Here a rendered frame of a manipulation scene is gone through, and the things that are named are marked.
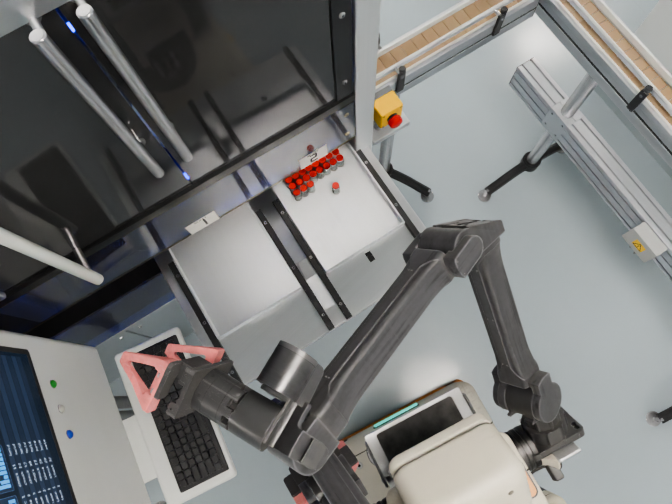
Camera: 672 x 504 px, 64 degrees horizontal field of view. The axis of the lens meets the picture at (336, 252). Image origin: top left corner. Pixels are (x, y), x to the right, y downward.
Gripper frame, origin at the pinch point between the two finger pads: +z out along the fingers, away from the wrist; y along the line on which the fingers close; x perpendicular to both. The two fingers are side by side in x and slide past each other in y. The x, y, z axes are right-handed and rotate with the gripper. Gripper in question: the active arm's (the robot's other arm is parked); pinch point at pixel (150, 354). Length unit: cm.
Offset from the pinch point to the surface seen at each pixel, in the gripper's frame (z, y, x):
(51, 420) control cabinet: 34, -34, 38
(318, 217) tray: 16, -84, -24
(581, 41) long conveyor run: -28, -110, -106
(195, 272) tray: 39, -73, 4
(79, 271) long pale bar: 39.2, -29.6, 5.5
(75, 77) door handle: 21.9, 7.1, -28.9
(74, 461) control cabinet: 27, -37, 45
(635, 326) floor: -95, -195, -38
